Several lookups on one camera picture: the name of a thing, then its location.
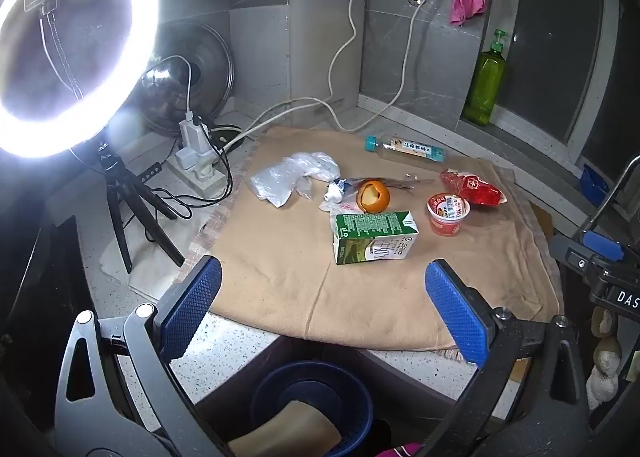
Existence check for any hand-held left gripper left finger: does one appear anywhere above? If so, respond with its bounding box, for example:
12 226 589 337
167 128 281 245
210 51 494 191
54 256 236 457

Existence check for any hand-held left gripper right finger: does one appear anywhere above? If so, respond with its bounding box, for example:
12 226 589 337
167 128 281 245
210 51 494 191
420 259 591 457

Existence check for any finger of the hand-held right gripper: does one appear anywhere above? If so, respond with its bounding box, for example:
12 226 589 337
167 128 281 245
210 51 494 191
548 230 626 268

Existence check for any red and white cup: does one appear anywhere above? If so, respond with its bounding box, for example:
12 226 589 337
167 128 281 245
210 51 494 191
426 192 472 237

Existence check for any green milk carton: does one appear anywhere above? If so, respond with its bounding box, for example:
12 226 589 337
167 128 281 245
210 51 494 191
330 210 420 266

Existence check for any blue plastic basket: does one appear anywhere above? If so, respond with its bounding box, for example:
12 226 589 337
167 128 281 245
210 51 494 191
249 361 375 457

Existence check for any red snack packet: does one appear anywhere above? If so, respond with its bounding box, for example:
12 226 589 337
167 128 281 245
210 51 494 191
440 168 507 212

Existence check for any clear plastic bag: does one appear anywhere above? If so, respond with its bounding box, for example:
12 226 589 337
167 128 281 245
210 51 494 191
250 152 342 208

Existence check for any person's right hand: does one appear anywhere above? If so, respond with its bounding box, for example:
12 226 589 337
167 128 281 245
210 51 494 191
585 307 623 410

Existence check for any white cloth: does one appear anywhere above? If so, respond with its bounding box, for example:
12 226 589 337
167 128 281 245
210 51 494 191
100 217 211 298

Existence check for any tan cloth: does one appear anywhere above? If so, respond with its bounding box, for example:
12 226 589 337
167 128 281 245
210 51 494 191
192 124 561 353

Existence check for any white power strip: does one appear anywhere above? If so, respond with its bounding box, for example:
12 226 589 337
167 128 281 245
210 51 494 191
167 150 228 200

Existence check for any orange peel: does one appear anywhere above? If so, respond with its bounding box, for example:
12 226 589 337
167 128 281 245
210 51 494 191
356 178 391 214

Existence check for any thin dark stick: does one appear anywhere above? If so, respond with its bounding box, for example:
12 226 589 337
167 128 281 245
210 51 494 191
345 177 436 189

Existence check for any black tripod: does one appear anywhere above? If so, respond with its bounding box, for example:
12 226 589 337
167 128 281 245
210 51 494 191
92 140 186 274

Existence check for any beige cardboard piece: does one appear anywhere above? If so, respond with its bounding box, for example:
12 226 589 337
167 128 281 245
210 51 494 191
235 399 343 457

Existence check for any small white crumpled wrapper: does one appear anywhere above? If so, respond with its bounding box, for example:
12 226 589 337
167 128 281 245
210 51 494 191
320 178 361 213

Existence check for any clear bottle with teal cap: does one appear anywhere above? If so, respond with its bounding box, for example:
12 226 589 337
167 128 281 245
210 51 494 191
364 134 447 165

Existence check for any white charger plug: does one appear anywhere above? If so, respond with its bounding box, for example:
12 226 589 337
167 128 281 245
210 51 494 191
179 112 211 154

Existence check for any black round pad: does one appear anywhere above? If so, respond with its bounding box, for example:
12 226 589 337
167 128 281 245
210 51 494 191
207 123 246 145

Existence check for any green pump bottle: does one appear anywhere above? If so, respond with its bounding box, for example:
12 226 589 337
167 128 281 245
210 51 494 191
461 28 508 126

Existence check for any black metal fan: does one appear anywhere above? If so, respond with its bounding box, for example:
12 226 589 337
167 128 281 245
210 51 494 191
137 22 236 138

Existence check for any grey cutting board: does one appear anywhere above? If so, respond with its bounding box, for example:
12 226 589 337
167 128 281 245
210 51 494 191
287 0 363 108

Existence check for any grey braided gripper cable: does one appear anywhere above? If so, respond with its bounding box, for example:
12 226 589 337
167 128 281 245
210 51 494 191
580 156 640 238

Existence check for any black cable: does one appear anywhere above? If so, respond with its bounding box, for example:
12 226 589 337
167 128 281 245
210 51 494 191
125 134 236 238

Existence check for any white usb cable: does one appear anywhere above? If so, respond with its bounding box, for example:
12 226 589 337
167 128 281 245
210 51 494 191
150 54 195 118

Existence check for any long white power cable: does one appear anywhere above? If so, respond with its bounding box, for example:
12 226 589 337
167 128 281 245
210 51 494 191
220 0 451 154

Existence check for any white ring light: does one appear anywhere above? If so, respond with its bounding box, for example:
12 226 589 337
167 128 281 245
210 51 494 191
0 0 162 159

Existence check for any hanging white cable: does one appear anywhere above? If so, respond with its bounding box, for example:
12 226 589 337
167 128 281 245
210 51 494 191
325 0 376 103

